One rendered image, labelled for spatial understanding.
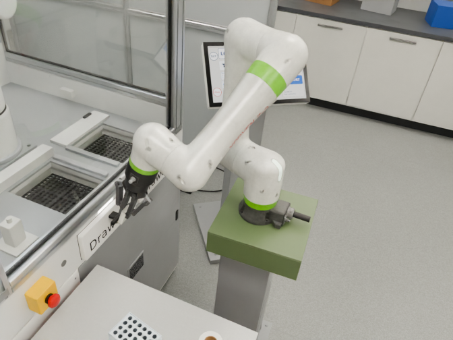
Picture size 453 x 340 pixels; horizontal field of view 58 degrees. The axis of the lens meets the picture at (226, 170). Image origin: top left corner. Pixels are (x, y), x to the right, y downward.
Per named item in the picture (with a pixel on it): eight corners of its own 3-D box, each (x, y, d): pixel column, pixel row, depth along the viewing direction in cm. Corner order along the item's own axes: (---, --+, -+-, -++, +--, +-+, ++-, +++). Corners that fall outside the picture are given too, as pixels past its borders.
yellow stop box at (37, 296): (61, 297, 118) (57, 280, 114) (43, 316, 113) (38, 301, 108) (46, 290, 119) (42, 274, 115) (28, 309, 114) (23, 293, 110)
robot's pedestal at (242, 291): (272, 324, 211) (300, 216, 166) (255, 379, 188) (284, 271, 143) (218, 304, 218) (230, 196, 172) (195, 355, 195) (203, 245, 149)
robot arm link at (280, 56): (286, 46, 126) (276, 17, 116) (320, 61, 119) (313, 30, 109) (249, 90, 123) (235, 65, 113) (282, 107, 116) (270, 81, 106)
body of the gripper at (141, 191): (120, 175, 119) (113, 194, 125) (144, 191, 119) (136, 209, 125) (135, 161, 125) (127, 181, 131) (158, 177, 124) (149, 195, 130)
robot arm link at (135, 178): (167, 162, 122) (141, 145, 122) (146, 183, 113) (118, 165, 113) (161, 175, 126) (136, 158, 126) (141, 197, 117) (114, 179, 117)
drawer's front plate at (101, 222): (135, 207, 154) (134, 185, 147) (85, 261, 132) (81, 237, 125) (131, 206, 154) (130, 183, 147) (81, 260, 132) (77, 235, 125)
